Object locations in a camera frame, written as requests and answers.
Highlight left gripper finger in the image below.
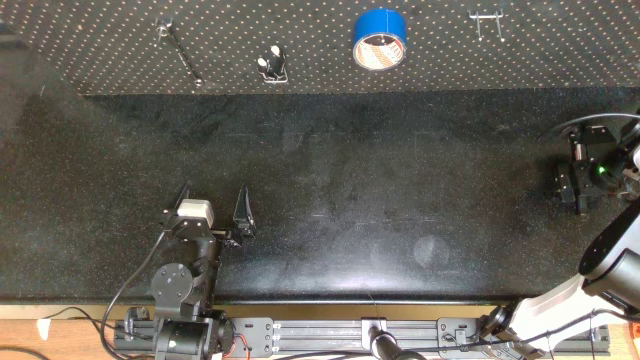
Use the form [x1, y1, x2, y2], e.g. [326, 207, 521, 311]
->
[171, 183, 193, 212]
[232, 184, 258, 238]

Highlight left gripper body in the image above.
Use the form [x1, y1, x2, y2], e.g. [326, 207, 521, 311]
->
[163, 213, 240, 248]

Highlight pliers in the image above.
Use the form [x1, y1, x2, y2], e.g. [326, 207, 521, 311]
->
[255, 44, 288, 81]

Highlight roll of blue tape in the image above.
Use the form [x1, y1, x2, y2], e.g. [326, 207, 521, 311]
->
[351, 7, 409, 73]

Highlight hammer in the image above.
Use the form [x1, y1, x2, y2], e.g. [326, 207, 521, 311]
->
[572, 141, 589, 217]

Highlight black pegboard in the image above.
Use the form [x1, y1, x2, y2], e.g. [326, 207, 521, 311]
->
[0, 0, 640, 97]

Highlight wrench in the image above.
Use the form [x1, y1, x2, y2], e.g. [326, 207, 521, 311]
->
[156, 20, 205, 88]

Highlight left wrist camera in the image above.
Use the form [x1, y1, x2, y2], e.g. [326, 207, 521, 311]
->
[176, 198, 217, 228]

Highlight black floor cable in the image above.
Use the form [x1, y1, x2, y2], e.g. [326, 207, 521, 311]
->
[0, 306, 132, 360]

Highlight mounting rail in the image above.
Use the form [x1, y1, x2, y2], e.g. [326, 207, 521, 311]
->
[113, 304, 612, 360]

